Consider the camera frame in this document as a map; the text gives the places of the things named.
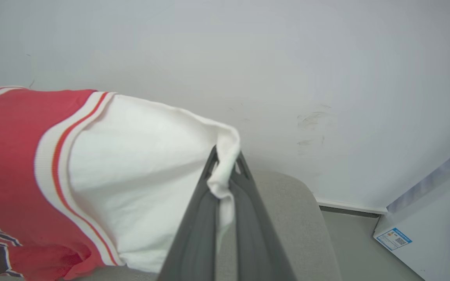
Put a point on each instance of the grey fabric sofa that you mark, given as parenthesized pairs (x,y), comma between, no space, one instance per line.
(287,218)

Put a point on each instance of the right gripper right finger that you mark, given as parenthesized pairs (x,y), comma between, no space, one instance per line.
(256,242)

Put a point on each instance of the white washing machine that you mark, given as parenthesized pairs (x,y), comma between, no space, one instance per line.
(436,218)

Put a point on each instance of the blue and white label sticker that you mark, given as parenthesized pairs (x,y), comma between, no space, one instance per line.
(393,239)

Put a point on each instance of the red and white basketball jersey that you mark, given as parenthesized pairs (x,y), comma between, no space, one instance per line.
(131,175)

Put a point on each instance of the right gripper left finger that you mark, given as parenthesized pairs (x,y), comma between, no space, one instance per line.
(193,242)

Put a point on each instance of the white skirting board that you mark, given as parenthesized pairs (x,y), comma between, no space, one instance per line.
(350,206)

